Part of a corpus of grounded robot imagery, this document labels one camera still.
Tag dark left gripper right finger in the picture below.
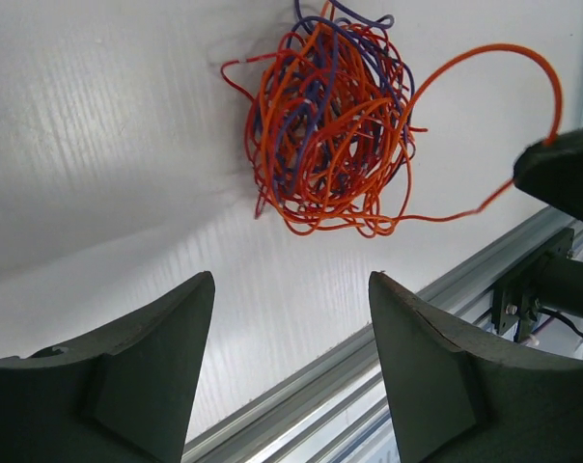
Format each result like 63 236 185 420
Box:
369 272 583 462

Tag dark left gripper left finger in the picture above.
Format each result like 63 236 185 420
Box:
0 271 215 462

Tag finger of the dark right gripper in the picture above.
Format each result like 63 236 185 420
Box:
513 128 583 222

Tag orange cable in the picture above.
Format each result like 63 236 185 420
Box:
368 43 564 228

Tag orange red purple cables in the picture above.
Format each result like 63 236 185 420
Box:
220 0 429 238

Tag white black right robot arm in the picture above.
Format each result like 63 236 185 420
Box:
513 128 583 318

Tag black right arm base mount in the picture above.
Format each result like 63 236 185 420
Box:
490 228 574 342

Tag aluminium extrusion rail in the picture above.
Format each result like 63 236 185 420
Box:
181 209 583 462

